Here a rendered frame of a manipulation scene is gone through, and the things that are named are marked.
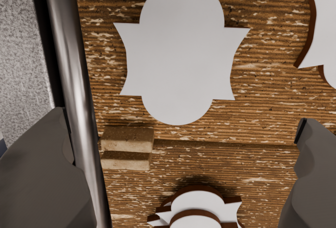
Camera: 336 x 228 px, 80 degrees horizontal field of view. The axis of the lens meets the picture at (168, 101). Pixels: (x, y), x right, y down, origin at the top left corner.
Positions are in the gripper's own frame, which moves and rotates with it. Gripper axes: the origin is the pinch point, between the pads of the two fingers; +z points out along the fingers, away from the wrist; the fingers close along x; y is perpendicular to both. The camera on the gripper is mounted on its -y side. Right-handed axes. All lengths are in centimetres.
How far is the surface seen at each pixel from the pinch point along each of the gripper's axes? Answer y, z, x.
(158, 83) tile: 2.1, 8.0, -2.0
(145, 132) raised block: 8.3, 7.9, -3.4
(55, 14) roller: -3.6, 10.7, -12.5
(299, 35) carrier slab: -2.9, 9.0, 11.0
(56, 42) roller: -0.8, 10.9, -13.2
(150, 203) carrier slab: 22.6, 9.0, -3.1
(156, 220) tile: 25.3, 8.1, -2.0
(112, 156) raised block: 11.2, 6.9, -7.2
